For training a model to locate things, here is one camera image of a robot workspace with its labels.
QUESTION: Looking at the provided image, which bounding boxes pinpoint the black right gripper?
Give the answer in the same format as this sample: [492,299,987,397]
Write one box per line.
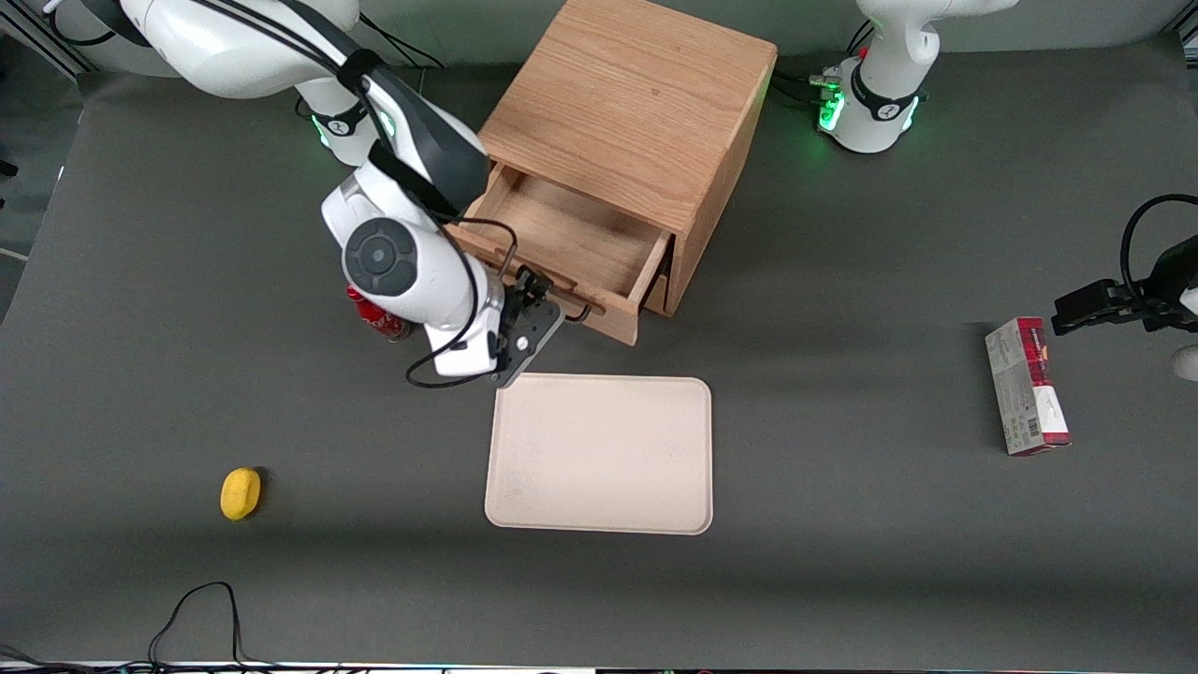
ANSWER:
[487,266,567,389]

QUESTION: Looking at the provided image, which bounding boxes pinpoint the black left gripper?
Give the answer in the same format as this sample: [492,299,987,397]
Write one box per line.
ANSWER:
[1052,234,1198,337]

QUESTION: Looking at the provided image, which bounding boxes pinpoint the black metal drawer handle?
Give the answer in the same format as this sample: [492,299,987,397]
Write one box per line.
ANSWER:
[550,288,596,325]

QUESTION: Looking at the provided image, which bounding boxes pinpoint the wooden drawer with long handle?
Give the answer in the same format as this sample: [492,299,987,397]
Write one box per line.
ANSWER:
[444,163,675,346]

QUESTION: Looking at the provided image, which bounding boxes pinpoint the wooden drawer cabinet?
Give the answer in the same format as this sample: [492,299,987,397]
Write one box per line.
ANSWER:
[473,0,779,318]

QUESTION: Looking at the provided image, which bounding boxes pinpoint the red and grey carton box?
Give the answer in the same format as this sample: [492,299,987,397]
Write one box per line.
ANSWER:
[984,316,1073,458]

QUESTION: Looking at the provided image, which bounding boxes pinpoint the red cola bottle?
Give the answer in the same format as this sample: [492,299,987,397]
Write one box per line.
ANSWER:
[345,284,413,344]

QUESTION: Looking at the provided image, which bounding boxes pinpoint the beige plastic tray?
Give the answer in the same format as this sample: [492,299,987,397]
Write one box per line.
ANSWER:
[484,373,714,536]

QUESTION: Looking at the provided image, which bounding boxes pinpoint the yellow lemon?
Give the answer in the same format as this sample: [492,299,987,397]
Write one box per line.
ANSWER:
[220,467,263,521]

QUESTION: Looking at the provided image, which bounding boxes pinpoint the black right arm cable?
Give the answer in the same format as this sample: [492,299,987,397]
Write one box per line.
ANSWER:
[404,216,521,390]

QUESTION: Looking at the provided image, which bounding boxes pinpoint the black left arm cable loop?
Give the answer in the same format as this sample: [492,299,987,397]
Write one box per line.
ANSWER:
[1121,193,1198,293]

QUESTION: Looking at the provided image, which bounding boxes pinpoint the black right base cables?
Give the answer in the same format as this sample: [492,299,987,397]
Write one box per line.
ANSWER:
[356,17,446,74]

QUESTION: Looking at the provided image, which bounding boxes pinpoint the black base cables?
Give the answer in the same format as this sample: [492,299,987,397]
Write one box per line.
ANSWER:
[356,17,446,74]
[771,21,873,106]

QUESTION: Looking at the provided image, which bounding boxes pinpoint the black left base cables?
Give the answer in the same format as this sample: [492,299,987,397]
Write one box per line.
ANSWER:
[771,21,873,106]

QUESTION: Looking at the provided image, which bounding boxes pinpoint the black cable on table edge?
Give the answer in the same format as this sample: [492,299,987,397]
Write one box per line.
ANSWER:
[0,581,282,674]

